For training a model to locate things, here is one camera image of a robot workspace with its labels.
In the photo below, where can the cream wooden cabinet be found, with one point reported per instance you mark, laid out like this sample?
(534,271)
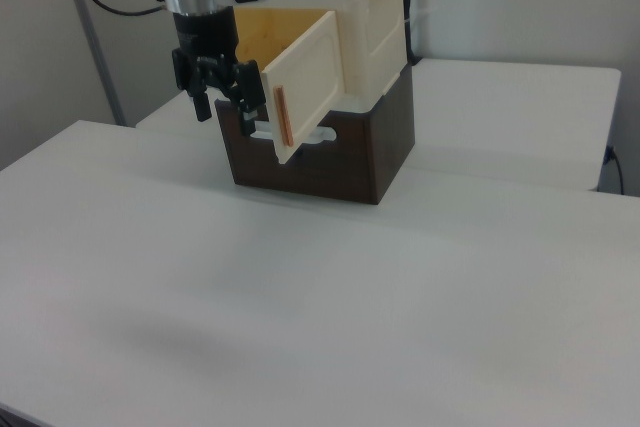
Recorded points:
(360,47)

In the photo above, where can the dark brown wooden box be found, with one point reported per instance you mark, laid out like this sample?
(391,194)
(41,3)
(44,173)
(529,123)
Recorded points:
(340,167)

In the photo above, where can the cream side cabinet door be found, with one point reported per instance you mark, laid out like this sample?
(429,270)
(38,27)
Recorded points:
(387,7)

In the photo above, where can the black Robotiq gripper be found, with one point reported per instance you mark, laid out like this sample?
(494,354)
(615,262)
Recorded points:
(205,32)

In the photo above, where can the grey metal pole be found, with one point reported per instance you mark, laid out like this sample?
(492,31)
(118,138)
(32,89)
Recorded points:
(100,72)

